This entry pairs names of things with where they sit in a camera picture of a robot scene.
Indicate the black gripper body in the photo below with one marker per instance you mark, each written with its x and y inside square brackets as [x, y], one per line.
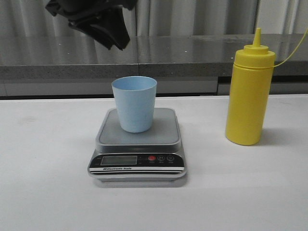
[94, 13]

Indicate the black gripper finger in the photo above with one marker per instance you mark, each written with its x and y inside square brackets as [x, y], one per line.
[115, 29]
[94, 28]

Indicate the light blue plastic cup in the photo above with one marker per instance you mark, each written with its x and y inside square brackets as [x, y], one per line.
[135, 100]

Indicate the yellow squeeze bottle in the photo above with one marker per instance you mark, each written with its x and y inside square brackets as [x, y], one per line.
[251, 78]

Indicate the silver digital kitchen scale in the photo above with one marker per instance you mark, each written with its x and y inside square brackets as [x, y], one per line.
[153, 155]

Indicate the grey pleated curtain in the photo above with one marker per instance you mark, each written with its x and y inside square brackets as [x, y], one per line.
[29, 18]

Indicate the grey stone counter ledge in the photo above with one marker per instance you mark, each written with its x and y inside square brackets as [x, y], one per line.
[78, 67]

